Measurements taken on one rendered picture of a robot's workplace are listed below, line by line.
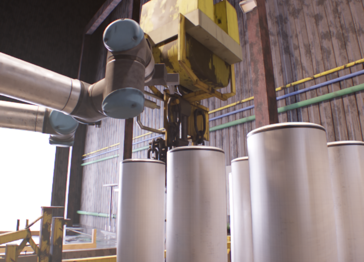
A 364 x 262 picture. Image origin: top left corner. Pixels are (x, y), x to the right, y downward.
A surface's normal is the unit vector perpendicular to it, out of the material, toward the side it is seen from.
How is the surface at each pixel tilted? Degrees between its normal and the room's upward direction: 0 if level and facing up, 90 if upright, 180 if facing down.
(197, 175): 90
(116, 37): 85
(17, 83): 122
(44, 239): 90
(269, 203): 90
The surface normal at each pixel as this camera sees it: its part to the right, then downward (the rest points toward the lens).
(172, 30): -0.62, -0.21
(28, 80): 0.69, 0.07
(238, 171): -0.83, -0.15
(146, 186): 0.29, -0.26
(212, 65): 0.79, -0.16
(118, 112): 0.06, 0.94
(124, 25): -0.11, -0.35
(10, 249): 0.63, -0.21
